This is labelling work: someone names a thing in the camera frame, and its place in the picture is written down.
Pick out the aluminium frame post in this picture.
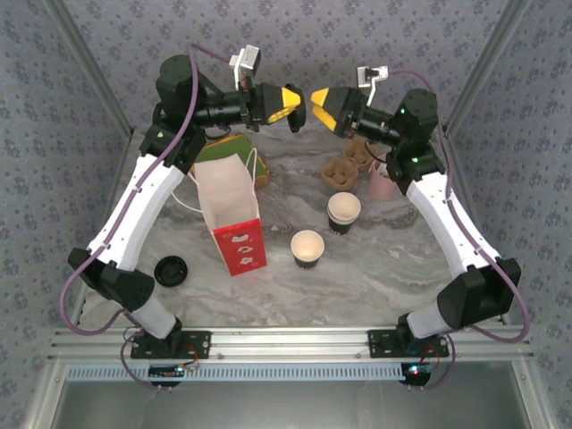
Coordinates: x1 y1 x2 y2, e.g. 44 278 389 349
44 0 136 138
441 0 534 135

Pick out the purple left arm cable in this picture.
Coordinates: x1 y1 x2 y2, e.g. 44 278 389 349
60 43 233 391

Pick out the aluminium frame leg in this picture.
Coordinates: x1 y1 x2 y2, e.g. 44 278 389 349
509 357 555 429
24 359 68 429

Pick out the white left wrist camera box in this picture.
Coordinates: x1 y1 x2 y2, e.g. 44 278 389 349
228 44 263 90

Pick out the red white paper bag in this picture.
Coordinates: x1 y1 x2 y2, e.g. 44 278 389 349
172 147 269 278

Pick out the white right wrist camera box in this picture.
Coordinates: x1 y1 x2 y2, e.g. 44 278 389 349
356 65 390 108

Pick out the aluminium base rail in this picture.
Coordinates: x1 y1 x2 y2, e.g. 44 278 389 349
48 325 535 361

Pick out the slotted cable duct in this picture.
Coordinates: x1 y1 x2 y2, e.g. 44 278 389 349
66 362 406 382

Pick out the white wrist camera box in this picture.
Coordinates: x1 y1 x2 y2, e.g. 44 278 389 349
228 44 263 90
356 65 390 108

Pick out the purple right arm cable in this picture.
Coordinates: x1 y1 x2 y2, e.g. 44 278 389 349
386 68 533 392

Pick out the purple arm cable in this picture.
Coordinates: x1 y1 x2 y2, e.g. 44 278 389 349
386 68 533 392
60 43 233 391

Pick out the pink cup holder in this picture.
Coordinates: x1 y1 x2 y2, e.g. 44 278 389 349
368 154 408 201

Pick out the black paper coffee cup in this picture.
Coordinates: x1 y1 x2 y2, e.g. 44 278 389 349
290 230 326 271
326 192 362 224
328 209 361 236

